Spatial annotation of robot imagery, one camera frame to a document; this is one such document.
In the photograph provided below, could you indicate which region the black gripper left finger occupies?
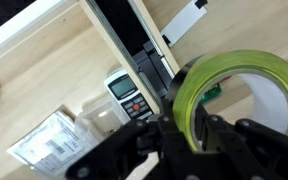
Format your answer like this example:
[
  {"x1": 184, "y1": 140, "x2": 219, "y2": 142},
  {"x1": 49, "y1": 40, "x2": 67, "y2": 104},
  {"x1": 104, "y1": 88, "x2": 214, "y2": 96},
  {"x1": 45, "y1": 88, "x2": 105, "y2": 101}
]
[{"x1": 161, "y1": 99, "x2": 174, "y2": 122}]

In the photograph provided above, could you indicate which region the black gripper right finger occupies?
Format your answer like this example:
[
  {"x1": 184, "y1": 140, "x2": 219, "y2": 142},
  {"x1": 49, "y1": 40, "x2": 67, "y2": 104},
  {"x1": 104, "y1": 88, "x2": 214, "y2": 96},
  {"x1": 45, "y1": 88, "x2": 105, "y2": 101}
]
[{"x1": 195, "y1": 104, "x2": 212, "y2": 147}]

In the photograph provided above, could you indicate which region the yellow tape roll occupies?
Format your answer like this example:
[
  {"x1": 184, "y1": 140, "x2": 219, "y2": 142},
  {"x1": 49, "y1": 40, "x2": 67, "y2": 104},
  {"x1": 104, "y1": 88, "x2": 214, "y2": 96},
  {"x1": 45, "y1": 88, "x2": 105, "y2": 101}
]
[{"x1": 169, "y1": 50, "x2": 288, "y2": 151}]

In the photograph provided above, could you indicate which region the green tape roll small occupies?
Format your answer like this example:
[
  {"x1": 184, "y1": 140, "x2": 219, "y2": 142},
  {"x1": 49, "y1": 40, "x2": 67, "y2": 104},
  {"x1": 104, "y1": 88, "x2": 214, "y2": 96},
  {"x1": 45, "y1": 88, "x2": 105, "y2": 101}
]
[{"x1": 200, "y1": 83, "x2": 222, "y2": 103}]

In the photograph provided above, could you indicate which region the white handheld meter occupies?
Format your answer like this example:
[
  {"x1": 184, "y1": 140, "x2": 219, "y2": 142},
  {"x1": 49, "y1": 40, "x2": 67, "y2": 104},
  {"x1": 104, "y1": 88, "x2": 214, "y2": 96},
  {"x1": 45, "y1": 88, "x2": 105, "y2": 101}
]
[{"x1": 104, "y1": 68, "x2": 153, "y2": 120}]

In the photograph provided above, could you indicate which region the clear plastic bag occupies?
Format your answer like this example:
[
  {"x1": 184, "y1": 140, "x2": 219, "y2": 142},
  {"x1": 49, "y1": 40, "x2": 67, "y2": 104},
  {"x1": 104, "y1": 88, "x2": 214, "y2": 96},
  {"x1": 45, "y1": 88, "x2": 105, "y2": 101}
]
[{"x1": 76, "y1": 99, "x2": 129, "y2": 140}]

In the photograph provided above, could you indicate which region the white strip with black clip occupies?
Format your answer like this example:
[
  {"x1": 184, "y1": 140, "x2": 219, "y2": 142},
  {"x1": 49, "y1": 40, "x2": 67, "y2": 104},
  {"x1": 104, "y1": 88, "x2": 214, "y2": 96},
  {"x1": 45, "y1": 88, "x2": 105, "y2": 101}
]
[{"x1": 160, "y1": 0, "x2": 208, "y2": 47}]

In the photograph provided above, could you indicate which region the silver foil packet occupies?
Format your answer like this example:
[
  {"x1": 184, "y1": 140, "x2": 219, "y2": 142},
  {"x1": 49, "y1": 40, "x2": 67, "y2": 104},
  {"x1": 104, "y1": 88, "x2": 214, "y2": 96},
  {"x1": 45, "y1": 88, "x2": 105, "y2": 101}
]
[{"x1": 7, "y1": 111, "x2": 89, "y2": 179}]

